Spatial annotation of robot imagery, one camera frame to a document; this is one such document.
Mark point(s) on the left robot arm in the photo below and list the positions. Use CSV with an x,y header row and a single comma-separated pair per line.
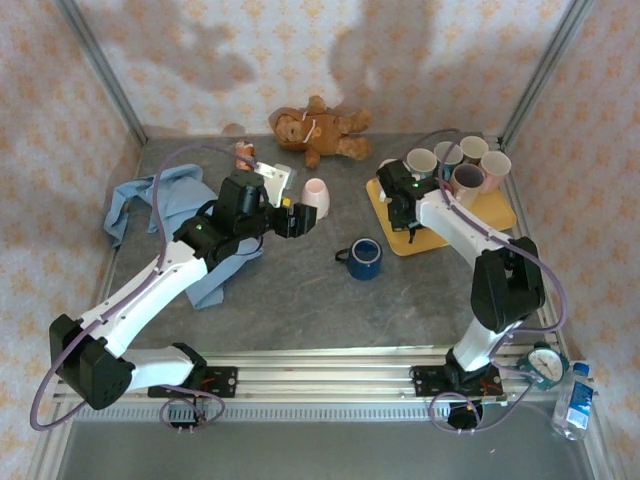
x,y
150,285

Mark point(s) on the aluminium frame post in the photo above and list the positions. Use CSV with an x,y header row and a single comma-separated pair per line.
x,y
100,62
547,62

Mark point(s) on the yellow tray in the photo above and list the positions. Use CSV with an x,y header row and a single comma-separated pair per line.
x,y
495,210

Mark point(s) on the large pale pink mug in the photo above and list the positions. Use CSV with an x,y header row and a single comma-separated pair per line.
x,y
467,179

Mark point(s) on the aluminium mounting rail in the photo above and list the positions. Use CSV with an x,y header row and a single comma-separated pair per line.
x,y
325,382

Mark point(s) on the clear water bottle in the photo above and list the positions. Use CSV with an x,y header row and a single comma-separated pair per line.
x,y
575,405

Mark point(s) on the teal mug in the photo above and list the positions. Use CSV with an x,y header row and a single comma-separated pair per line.
x,y
450,155

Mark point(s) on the light blue mug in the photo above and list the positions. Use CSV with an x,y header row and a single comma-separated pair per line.
x,y
421,161

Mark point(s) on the teal dial clock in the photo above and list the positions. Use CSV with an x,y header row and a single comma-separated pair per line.
x,y
545,367

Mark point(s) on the brown teddy bear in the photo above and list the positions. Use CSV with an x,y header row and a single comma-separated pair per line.
x,y
325,132

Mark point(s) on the dark blue mug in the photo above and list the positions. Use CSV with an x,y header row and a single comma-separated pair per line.
x,y
366,257

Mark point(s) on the grey mug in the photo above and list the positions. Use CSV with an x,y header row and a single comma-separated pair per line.
x,y
474,147

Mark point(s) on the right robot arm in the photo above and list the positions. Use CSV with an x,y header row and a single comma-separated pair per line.
x,y
450,220

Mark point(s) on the light blue cloth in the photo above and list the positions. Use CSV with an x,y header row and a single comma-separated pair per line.
x,y
180,195

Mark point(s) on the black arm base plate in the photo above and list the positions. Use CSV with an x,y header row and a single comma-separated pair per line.
x,y
425,382
225,382

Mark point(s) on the plain pink mug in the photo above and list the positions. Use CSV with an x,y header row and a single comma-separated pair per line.
x,y
495,165

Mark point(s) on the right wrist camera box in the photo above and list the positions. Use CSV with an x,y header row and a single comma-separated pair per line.
x,y
384,196

